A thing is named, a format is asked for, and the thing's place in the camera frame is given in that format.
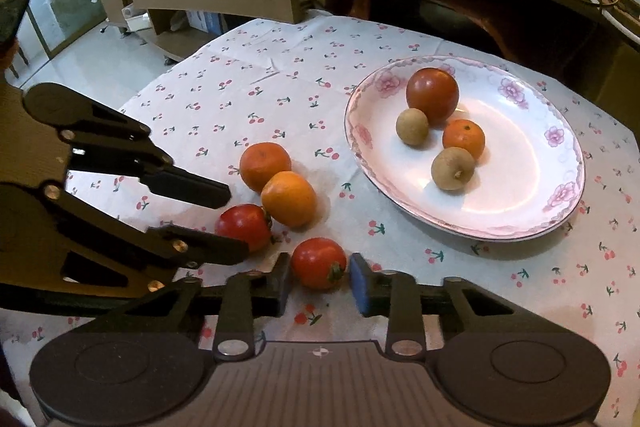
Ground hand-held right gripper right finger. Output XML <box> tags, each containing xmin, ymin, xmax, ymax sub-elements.
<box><xmin>349</xmin><ymin>252</ymin><xmax>546</xmax><ymax>358</ymax></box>

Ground white floral oval plate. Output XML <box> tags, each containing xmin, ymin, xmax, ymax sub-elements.
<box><xmin>343</xmin><ymin>55</ymin><xmax>586</xmax><ymax>242</ymax></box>

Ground small orange tangerine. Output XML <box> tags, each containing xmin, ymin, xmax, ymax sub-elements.
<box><xmin>442</xmin><ymin>118</ymin><xmax>486</xmax><ymax>161</ymax></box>

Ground small red tomato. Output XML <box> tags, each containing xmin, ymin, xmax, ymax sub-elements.
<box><xmin>291</xmin><ymin>237</ymin><xmax>348</xmax><ymax>291</ymax></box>
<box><xmin>215</xmin><ymin>204</ymin><xmax>273</xmax><ymax>254</ymax></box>

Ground cherry print tablecloth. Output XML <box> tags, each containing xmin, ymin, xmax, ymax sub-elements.
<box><xmin>0</xmin><ymin>16</ymin><xmax>640</xmax><ymax>427</ymax></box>

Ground brown longan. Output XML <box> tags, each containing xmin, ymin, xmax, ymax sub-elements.
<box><xmin>395</xmin><ymin>108</ymin><xmax>430</xmax><ymax>146</ymax></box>
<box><xmin>431</xmin><ymin>147</ymin><xmax>475</xmax><ymax>192</ymax></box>

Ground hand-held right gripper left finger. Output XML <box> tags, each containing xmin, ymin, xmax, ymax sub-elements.
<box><xmin>107</xmin><ymin>252</ymin><xmax>292</xmax><ymax>362</ymax></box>

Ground large red tomato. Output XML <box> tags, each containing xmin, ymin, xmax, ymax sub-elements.
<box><xmin>405</xmin><ymin>67</ymin><xmax>460</xmax><ymax>126</ymax></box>

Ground blue and white box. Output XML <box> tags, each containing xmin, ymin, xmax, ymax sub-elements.
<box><xmin>190</xmin><ymin>9</ymin><xmax>232</xmax><ymax>34</ymax></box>

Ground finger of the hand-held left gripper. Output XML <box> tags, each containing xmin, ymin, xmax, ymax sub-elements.
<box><xmin>0</xmin><ymin>181</ymin><xmax>250</xmax><ymax>318</ymax></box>
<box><xmin>22</xmin><ymin>83</ymin><xmax>232</xmax><ymax>210</ymax></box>

